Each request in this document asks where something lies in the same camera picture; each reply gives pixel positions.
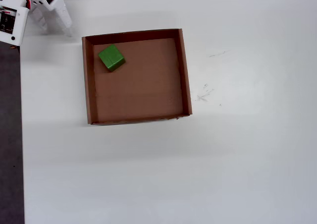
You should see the green cube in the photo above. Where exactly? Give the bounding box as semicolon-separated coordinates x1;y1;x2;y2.
98;44;126;73

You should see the brown cardboard box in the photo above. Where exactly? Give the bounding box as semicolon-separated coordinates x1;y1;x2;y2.
81;28;193;126

